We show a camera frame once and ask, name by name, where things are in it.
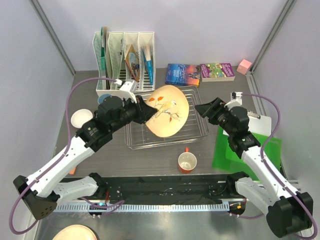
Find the pink cube block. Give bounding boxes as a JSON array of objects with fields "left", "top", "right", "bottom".
[{"left": 237, "top": 59, "right": 252, "bottom": 75}]

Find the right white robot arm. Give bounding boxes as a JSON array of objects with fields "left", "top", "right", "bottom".
[{"left": 195, "top": 97, "right": 318, "bottom": 239}]

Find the perforated cable duct rail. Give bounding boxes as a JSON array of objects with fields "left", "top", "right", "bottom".
[{"left": 55, "top": 201, "right": 230, "bottom": 213}]

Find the orange ceramic mug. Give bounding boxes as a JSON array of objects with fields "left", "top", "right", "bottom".
[{"left": 177, "top": 147, "right": 198, "bottom": 174}]

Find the dark blue paperback book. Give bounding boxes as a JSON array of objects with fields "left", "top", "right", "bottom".
[{"left": 165, "top": 63, "right": 201, "bottom": 87}]

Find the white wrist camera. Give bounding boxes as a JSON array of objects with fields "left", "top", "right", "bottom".
[
  {"left": 224, "top": 91, "right": 243, "bottom": 110},
  {"left": 115, "top": 79, "right": 137, "bottom": 104}
]

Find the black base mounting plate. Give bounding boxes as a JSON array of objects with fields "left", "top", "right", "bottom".
[{"left": 77, "top": 174, "right": 257, "bottom": 201}]

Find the white clipboard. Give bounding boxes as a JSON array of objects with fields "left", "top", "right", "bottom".
[{"left": 247, "top": 112, "right": 272, "bottom": 136}]

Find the white mesh file organizer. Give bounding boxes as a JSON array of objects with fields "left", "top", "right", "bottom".
[{"left": 92, "top": 31, "right": 156, "bottom": 93}]

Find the blue white book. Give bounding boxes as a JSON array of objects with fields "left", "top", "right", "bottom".
[{"left": 141, "top": 45, "right": 154, "bottom": 85}]

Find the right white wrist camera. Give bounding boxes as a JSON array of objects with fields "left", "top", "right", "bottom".
[{"left": 224, "top": 91, "right": 243, "bottom": 110}]

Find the green plastic folder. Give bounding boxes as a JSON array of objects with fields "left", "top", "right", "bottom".
[{"left": 212, "top": 126, "right": 282, "bottom": 181}]

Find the purple green paperback book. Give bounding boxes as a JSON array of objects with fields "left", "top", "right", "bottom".
[{"left": 200, "top": 63, "right": 235, "bottom": 82}]

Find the pink round object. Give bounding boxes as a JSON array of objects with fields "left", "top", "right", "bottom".
[{"left": 53, "top": 224, "right": 98, "bottom": 240}]

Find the orange illustrated book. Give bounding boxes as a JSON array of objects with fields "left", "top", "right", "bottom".
[{"left": 124, "top": 44, "right": 140, "bottom": 82}]

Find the blue plastic cup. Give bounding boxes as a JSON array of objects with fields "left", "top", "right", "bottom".
[{"left": 97, "top": 94, "right": 111, "bottom": 105}]

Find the metal wire dish rack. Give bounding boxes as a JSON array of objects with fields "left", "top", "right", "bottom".
[{"left": 124, "top": 86, "right": 209, "bottom": 150}]

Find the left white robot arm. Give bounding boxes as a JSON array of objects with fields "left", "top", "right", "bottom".
[{"left": 13, "top": 95, "right": 158, "bottom": 220}]

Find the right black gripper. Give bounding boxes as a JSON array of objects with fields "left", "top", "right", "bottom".
[{"left": 195, "top": 97, "right": 236, "bottom": 136}]

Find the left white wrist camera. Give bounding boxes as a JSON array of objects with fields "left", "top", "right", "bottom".
[{"left": 115, "top": 79, "right": 137, "bottom": 104}]

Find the orange white bowl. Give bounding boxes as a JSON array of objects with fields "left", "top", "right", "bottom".
[{"left": 70, "top": 109, "right": 93, "bottom": 129}]

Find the beige bird pattern plate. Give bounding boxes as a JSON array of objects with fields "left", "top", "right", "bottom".
[{"left": 145, "top": 85, "right": 190, "bottom": 138}]

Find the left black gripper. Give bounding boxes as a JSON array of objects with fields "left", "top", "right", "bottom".
[{"left": 109, "top": 93, "right": 157, "bottom": 133}]

